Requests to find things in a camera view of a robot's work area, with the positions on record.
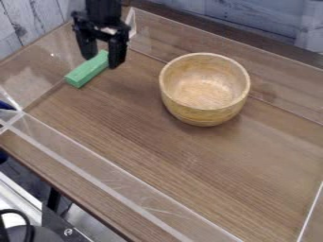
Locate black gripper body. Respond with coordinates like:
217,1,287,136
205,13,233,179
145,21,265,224
72,11,131,43

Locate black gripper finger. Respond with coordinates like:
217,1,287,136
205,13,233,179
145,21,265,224
108,34,128,69
76,30,98,60

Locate green rectangular block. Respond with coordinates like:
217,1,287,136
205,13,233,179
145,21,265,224
64,50,108,88

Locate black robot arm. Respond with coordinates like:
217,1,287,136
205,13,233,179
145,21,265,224
70,0,131,69

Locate light wooden bowl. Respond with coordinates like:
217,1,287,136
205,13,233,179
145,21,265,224
159,52,251,127

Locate black table leg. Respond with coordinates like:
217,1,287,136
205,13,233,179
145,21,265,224
46,188,61,212

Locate clear acrylic tray enclosure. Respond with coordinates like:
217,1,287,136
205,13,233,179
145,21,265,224
0,1,323,242

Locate black metal bracket with bolt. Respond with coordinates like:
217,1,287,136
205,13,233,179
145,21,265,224
41,206,93,242

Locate black cable loop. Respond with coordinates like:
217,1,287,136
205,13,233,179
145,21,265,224
0,208,34,242

